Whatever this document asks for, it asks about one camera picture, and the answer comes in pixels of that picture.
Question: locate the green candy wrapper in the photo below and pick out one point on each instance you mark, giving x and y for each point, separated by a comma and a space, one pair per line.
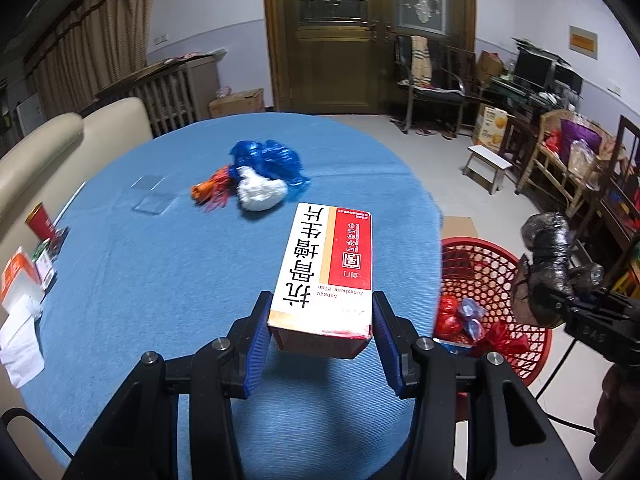
41, 249

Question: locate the beige striped curtain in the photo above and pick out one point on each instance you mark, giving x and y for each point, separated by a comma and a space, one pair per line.
85, 45

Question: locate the person's right forearm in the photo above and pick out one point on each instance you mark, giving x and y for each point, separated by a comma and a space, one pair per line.
620, 410

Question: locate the red paper cup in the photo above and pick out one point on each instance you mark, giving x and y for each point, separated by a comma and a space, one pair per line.
41, 222

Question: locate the dark snack packet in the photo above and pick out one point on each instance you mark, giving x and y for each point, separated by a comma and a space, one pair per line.
60, 240

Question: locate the wicker armchair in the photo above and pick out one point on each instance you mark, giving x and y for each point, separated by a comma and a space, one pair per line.
550, 160

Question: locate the striped cloth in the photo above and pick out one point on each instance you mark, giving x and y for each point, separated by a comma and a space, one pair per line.
421, 60

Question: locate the black metal chair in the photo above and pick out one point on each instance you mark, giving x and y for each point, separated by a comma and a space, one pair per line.
435, 97

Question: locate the orange tissue pack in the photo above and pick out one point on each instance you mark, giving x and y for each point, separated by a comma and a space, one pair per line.
17, 270

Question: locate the crumpled white tissue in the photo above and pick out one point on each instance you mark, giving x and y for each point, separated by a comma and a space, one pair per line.
260, 192

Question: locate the white purple medicine box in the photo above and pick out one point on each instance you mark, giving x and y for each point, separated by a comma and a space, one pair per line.
47, 267

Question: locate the purple bag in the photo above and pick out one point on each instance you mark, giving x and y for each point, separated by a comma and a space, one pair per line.
580, 140

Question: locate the orange wall sign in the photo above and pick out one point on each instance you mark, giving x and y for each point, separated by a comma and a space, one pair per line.
583, 42

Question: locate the red plastic basket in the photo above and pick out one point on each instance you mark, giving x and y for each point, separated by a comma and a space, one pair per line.
480, 265

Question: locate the orange white medicine box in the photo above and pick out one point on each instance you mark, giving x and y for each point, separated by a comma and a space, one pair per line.
320, 270

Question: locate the white tissue sheet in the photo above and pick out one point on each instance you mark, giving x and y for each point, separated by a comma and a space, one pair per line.
20, 350

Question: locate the wooden glass-panel door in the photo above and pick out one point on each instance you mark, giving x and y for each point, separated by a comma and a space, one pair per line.
330, 60

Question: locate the orange wrapper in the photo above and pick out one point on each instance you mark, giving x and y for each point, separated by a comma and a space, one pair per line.
205, 191

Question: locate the blue plastic bag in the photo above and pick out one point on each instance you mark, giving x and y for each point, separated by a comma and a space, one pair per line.
270, 160

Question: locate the pale blue face mask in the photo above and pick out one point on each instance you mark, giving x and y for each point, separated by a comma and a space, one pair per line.
472, 315

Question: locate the white straw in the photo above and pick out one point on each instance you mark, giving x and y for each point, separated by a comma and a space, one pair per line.
70, 202

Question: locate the brown cardboard box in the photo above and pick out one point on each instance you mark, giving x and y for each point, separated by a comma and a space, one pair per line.
237, 105

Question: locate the beige leather sofa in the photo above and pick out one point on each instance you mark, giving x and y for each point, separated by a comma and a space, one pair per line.
100, 125

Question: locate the flat cardboard sheet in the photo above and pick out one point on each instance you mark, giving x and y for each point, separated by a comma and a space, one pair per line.
460, 226

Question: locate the wooden radiator cabinet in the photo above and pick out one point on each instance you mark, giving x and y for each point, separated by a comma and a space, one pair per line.
165, 95

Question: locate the yellow printed cardboard box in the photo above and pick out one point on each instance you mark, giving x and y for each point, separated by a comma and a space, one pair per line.
490, 127

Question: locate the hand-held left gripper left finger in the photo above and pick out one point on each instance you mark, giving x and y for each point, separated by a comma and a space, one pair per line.
257, 345

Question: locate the white step stool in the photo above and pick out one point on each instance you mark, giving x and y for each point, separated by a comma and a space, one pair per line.
487, 155

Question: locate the white wall socket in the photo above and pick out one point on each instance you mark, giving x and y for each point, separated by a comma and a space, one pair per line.
160, 39

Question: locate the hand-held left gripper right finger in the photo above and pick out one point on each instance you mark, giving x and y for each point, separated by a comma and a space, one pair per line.
387, 345

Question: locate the black computer monitor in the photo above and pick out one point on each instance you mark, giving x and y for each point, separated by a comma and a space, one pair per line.
532, 67

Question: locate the clear plastic blister tray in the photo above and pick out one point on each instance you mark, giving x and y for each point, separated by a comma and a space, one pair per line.
152, 197

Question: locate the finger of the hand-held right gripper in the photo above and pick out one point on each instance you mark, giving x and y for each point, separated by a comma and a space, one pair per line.
592, 275
555, 297

